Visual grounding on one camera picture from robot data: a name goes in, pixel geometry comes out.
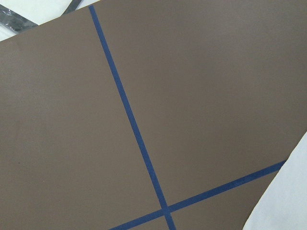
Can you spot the white long-sleeve printed shirt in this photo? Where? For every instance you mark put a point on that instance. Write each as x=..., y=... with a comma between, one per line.
x=283, y=206

